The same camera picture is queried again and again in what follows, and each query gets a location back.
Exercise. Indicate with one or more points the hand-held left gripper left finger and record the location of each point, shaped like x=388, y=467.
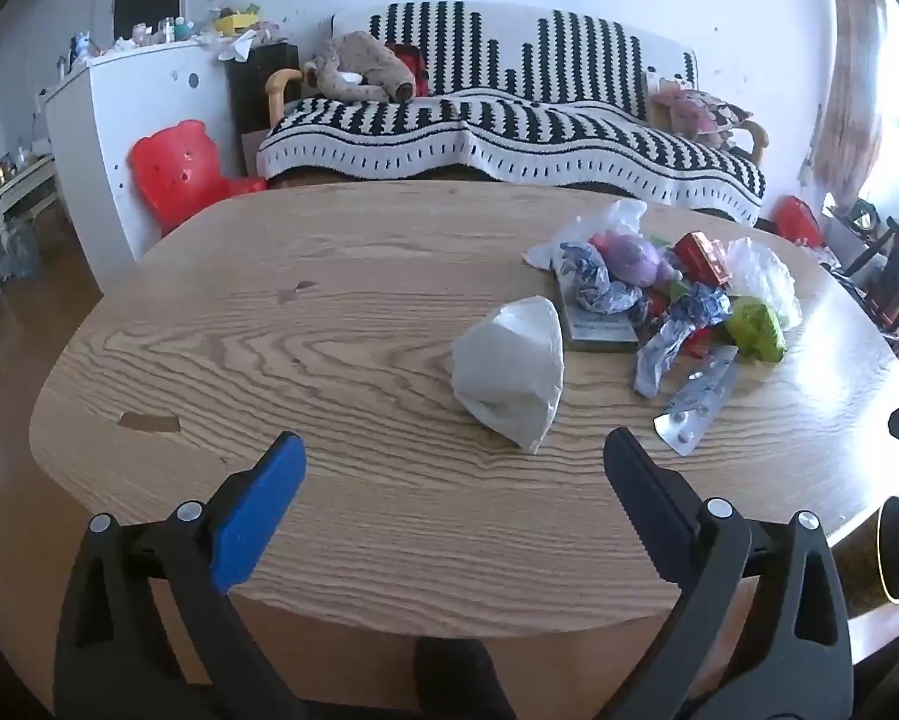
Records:
x=258, y=510

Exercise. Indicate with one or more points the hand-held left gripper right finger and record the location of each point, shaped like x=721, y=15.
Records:
x=648, y=510

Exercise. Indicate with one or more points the black gold-rimmed trash bin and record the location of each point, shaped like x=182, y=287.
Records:
x=895, y=547

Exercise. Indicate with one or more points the long blue-white wrapper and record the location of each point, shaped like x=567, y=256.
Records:
x=670, y=337

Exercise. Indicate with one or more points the torn green cardboard box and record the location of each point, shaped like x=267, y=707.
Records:
x=753, y=326

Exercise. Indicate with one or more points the silver pill blister pack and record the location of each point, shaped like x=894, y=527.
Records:
x=696, y=401

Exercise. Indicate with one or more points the clear crumpled plastic bag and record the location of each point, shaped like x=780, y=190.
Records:
x=768, y=277

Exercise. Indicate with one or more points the red bag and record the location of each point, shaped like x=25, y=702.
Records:
x=798, y=221

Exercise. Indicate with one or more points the small crumpled blue-white wrapper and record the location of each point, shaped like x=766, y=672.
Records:
x=595, y=277

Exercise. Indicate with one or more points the purple snack packet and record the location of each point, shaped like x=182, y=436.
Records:
x=633, y=259

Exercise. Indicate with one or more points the red cardboard box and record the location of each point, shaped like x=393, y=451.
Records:
x=704, y=255

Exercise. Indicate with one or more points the white crumpled plastic bag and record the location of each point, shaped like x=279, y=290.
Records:
x=591, y=229

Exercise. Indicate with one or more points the red bear-shaped chair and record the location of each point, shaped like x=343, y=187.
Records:
x=175, y=172

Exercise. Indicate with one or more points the patterned curtain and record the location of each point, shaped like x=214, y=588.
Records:
x=854, y=82

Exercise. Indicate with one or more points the pink floral cushion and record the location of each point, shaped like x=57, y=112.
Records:
x=693, y=109

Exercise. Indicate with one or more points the white desk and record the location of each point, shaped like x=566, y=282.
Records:
x=14, y=191

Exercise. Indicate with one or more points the black white striped sofa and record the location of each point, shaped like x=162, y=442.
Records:
x=494, y=127

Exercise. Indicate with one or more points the dark side cabinet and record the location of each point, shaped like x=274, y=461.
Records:
x=258, y=97

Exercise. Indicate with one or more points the rattan sofa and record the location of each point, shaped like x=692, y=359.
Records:
x=278, y=86

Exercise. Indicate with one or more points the white cabinet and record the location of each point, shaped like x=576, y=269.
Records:
x=142, y=97

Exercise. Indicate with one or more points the beige plush toy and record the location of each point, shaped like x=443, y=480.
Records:
x=359, y=64

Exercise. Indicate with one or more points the crumpled white tissue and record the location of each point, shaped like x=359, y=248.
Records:
x=235, y=46

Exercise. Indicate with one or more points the red plush toy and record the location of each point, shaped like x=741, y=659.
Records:
x=412, y=64

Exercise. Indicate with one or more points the yellow box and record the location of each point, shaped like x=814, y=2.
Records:
x=238, y=21

